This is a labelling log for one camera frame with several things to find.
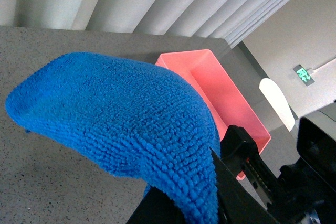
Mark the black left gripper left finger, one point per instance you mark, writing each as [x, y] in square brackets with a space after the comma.
[156, 207]

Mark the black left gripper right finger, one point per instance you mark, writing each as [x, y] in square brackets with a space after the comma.
[239, 153]

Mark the blue microfiber cloth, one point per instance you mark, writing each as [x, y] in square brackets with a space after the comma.
[134, 119]

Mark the pink plastic box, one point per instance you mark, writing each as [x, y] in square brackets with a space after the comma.
[202, 70]

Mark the white rounded object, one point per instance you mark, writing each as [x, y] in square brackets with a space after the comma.
[278, 102]

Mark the green exit sign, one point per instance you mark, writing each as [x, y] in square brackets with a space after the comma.
[303, 74]

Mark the white pleated curtain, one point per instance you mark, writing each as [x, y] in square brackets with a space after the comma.
[230, 20]

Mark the black camera box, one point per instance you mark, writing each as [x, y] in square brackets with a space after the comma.
[316, 142]

